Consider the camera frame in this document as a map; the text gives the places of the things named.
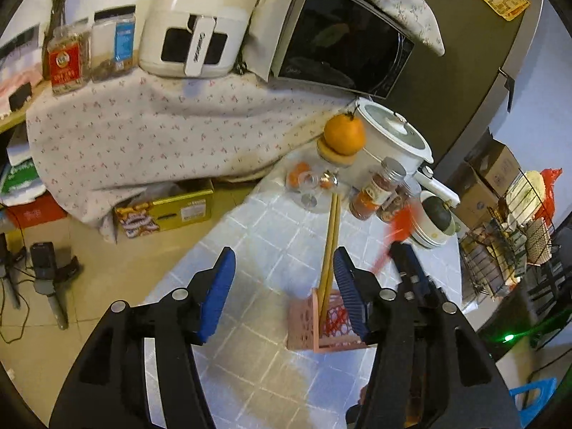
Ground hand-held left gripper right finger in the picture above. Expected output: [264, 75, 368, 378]
[332, 246, 523, 429]

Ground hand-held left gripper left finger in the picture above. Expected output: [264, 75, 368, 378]
[48, 246, 237, 429]

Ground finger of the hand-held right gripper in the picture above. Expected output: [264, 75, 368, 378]
[388, 240, 448, 311]

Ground red plastic spoon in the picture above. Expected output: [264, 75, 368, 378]
[370, 203, 423, 274]

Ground pink perforated utensil holder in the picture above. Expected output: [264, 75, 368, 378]
[286, 287, 373, 354]

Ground plain wooden chopstick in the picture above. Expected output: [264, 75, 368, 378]
[316, 193, 337, 325]
[324, 194, 343, 305]

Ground stack of white bowls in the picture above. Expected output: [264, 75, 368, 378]
[408, 191, 462, 250]

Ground dark green squash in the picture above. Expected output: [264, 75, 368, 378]
[422, 197, 455, 234]

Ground clear jar of dried food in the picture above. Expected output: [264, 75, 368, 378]
[378, 179, 421, 225]

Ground grey checked tablecloth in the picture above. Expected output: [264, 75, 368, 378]
[143, 143, 465, 429]

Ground spice jar with red powder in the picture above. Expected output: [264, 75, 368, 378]
[349, 156, 407, 221]

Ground yellow snack carton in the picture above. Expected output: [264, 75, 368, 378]
[113, 179, 215, 240]

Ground brown cardboard boxes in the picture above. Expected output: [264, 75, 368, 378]
[446, 139, 523, 235]

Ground clear glass jar wooden lid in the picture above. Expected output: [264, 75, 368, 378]
[283, 138, 359, 211]

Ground white electric cooking pot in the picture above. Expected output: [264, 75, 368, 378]
[352, 97, 461, 208]

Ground orange fruit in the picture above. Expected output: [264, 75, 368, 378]
[324, 113, 367, 155]

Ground red plastic bag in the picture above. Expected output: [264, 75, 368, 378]
[538, 167, 564, 199]

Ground grey handheld device on floor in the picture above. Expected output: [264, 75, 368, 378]
[29, 241, 84, 330]

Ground blue plastic stool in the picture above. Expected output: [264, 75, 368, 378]
[508, 378, 558, 425]

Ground floral cloth over cabinet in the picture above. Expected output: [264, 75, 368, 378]
[26, 70, 358, 244]

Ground red flat box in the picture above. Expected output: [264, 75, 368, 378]
[6, 196, 69, 230]

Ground dark grey refrigerator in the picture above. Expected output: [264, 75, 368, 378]
[388, 0, 545, 168]

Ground green and white bag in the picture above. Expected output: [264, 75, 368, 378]
[0, 158, 40, 198]

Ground white microwave oven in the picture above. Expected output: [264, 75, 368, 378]
[267, 0, 416, 100]

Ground floral microwave cover cloth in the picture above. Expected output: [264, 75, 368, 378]
[268, 0, 447, 57]

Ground blue label plastic jar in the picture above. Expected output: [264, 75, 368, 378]
[91, 4, 137, 84]

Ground red label glass jar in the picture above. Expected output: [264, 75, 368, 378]
[46, 18, 91, 97]

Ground white air fryer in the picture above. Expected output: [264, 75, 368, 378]
[138, 0, 265, 79]

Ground black wire dish rack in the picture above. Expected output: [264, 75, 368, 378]
[459, 165, 564, 302]

